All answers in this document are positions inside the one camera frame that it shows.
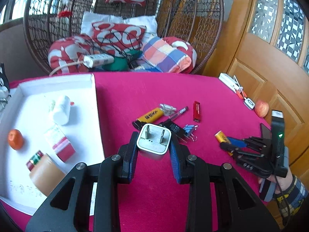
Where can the black power adapter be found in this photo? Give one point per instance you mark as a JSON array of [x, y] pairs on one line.
[[173, 128]]

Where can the pink tablecloth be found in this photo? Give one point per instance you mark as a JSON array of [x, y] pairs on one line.
[[144, 89]]

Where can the black smartphone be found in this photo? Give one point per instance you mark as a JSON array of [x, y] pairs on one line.
[[265, 131]]

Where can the white charger plug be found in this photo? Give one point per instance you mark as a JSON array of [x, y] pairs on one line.
[[154, 147]]

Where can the brown wicker hanging chair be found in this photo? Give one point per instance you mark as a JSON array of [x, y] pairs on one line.
[[193, 17]]

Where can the white cardboard box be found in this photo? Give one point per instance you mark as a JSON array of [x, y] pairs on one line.
[[31, 116]]

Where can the white power bank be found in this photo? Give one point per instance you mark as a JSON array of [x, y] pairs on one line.
[[227, 79]]

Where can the small white square charger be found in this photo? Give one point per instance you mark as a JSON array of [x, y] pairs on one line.
[[249, 103]]

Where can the white plastic bottle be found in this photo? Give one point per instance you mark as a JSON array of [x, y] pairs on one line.
[[61, 112]]

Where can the clear black pen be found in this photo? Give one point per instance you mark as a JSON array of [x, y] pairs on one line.
[[179, 112]]

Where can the red rectangular stick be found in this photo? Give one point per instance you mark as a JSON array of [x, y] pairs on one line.
[[197, 111]]

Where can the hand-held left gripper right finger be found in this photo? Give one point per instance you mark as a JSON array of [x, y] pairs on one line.
[[175, 164]]

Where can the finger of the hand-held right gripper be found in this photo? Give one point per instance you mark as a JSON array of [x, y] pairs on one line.
[[251, 160], [235, 142]]

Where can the blue binder clip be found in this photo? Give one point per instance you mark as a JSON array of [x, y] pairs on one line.
[[186, 128], [192, 128]]

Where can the black cat glasses holder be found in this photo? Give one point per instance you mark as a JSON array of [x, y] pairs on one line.
[[3, 79]]

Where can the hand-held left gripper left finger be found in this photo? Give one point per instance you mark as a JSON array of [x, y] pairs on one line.
[[131, 159]]

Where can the red tassel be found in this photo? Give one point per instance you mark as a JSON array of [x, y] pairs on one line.
[[64, 13]]

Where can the wooden door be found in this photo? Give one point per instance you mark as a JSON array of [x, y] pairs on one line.
[[243, 72]]

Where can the small red white box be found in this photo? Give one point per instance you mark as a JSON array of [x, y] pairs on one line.
[[60, 145]]

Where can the round red white cushion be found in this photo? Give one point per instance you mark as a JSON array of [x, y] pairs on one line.
[[62, 50]]

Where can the beige cardboard screen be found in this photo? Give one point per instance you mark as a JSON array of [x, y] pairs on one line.
[[21, 53]]

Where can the green plush cushion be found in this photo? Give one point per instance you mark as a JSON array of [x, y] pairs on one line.
[[118, 65]]

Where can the orange tangerine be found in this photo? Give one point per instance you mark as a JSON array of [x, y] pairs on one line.
[[15, 139]]

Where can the plaid and red cushion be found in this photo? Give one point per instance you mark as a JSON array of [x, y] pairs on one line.
[[159, 53]]

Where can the yellow lighter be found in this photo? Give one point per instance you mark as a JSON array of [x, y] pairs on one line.
[[151, 116]]

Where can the red apple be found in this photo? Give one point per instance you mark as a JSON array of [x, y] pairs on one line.
[[262, 108]]

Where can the yellow battery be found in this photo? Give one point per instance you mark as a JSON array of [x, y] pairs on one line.
[[221, 136]]

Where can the person's right hand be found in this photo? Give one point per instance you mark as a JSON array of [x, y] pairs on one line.
[[283, 183]]

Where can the square red white cushion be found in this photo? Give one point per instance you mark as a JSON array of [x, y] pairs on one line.
[[115, 32]]

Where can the window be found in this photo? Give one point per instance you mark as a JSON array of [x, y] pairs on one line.
[[19, 2]]

